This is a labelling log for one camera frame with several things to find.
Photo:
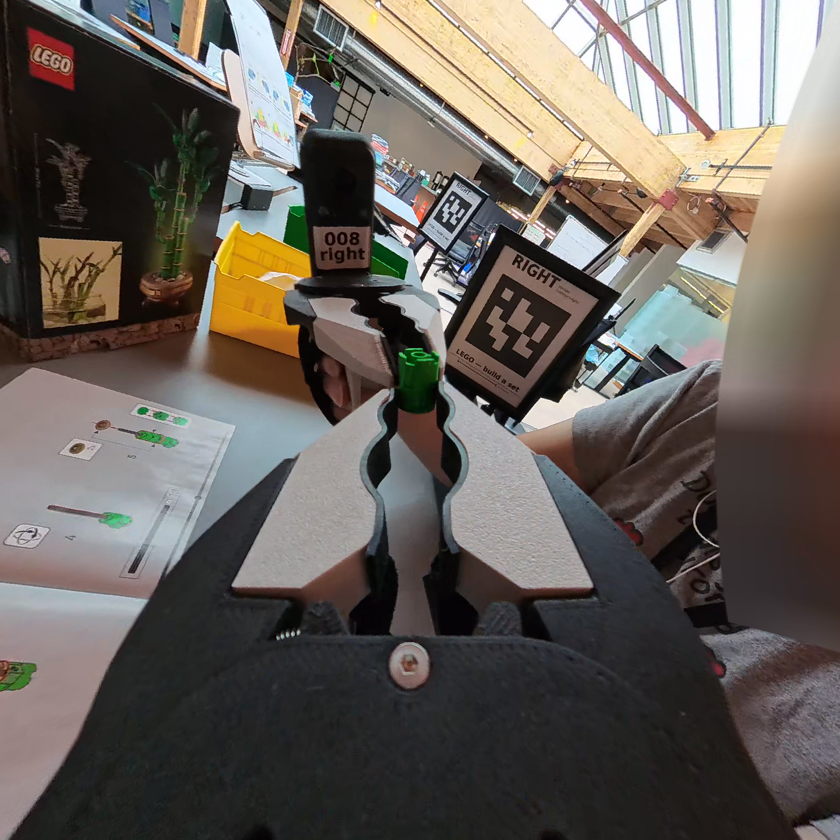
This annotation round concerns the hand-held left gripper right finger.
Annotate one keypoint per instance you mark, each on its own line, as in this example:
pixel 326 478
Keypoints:
pixel 525 525

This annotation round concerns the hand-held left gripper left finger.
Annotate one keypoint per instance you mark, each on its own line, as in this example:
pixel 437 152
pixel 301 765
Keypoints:
pixel 308 525

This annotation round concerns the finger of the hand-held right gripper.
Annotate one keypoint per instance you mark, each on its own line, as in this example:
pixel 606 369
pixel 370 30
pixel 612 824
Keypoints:
pixel 354 341
pixel 430 321

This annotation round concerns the green cylinder toy brick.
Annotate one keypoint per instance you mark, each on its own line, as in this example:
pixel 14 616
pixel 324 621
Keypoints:
pixel 417 387

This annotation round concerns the person's right forearm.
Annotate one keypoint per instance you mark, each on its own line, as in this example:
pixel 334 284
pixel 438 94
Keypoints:
pixel 551 449

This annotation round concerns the grey desk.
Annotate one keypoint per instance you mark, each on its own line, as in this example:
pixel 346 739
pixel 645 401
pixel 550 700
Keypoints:
pixel 262 394

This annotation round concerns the person's right hand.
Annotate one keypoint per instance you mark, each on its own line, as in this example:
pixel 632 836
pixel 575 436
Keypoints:
pixel 336 384

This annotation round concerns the green plastic bin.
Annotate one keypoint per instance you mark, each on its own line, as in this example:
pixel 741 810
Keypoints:
pixel 387 259

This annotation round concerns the black rectangular box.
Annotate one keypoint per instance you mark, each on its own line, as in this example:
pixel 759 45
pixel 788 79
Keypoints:
pixel 256 197

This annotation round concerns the yellow plastic bin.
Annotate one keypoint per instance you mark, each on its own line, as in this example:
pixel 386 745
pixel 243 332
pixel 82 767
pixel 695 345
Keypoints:
pixel 249 308

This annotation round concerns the framed marker sign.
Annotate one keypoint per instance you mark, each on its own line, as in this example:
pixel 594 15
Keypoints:
pixel 564 295
pixel 453 210

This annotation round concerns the clipboard with printed sheet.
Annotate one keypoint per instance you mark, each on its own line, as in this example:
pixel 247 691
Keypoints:
pixel 266 98

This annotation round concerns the person in grey shirt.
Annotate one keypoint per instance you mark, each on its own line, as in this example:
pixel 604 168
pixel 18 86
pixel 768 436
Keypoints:
pixel 643 426

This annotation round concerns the toy instruction booklet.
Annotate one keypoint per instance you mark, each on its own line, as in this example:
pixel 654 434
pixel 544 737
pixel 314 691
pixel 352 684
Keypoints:
pixel 98 472

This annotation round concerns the black toy set box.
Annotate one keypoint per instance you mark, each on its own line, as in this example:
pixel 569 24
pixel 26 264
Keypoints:
pixel 111 164

